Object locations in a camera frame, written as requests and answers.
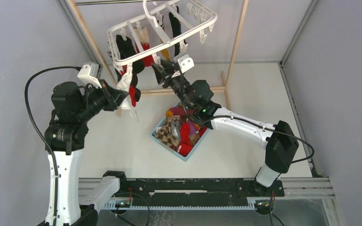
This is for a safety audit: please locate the black mounting rail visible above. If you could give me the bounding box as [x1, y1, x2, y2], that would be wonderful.
[119, 178, 285, 208]

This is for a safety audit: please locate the wooden drying rack frame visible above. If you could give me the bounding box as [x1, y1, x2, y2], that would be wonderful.
[61, 0, 248, 109]

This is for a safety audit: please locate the white fluffy sock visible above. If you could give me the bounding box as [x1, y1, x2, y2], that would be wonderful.
[116, 64, 139, 122]

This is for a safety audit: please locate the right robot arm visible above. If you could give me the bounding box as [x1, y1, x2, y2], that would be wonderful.
[151, 60, 299, 196]

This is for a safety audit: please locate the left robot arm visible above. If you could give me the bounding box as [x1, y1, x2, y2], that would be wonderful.
[43, 79, 129, 226]

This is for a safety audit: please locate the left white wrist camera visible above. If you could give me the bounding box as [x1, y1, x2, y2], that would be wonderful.
[77, 62, 102, 89]

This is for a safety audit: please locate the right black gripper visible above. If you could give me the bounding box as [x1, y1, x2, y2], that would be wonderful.
[151, 59, 194, 111]

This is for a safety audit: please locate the light blue plastic basket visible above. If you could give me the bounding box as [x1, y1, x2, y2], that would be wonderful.
[151, 103, 208, 161]

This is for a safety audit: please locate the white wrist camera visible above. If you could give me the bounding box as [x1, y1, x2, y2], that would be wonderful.
[172, 53, 194, 78]
[77, 62, 102, 89]

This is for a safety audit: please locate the grey sock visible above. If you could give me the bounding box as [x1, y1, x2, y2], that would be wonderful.
[169, 120, 181, 141]

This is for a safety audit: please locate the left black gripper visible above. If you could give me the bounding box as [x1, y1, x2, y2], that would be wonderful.
[76, 79, 128, 122]

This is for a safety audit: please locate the purple striped sock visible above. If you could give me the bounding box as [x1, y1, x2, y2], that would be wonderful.
[165, 106, 201, 135]

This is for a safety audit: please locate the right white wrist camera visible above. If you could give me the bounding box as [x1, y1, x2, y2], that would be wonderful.
[172, 53, 194, 78]

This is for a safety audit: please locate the white plastic clip hanger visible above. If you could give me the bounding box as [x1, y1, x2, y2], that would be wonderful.
[107, 0, 218, 71]

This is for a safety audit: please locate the red hanging sock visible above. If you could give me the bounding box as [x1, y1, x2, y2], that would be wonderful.
[134, 27, 154, 67]

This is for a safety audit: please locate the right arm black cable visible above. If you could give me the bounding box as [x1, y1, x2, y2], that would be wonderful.
[178, 68, 315, 165]

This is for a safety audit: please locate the black hanging sock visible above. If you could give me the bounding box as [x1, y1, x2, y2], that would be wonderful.
[169, 12, 181, 56]

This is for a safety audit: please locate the yellow mustard sock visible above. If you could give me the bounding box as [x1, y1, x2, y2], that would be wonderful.
[157, 12, 172, 62]

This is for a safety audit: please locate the argyle brown sock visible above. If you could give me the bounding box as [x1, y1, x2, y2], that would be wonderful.
[154, 116, 180, 150]

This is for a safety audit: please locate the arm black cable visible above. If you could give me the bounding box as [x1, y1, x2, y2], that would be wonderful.
[178, 68, 315, 165]
[24, 65, 82, 226]

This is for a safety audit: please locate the red sock in basket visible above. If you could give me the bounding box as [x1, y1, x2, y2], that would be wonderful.
[176, 122, 193, 157]

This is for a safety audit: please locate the red santa sock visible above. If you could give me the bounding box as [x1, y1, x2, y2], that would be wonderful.
[129, 85, 137, 107]

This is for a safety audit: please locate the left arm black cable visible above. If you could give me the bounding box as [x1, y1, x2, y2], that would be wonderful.
[24, 65, 82, 226]

